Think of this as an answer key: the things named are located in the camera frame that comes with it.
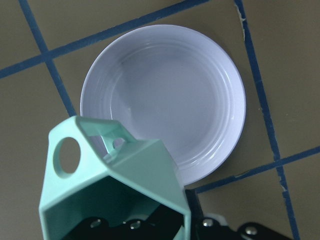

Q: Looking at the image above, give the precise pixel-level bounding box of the lavender plate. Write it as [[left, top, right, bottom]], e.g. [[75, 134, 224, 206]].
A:
[[80, 24, 246, 185]]

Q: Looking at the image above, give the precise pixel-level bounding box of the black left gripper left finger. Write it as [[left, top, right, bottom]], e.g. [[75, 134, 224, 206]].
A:
[[63, 204, 185, 240]]

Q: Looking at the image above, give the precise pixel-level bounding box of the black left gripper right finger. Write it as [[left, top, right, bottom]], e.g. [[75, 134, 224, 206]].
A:
[[185, 189, 290, 240]]

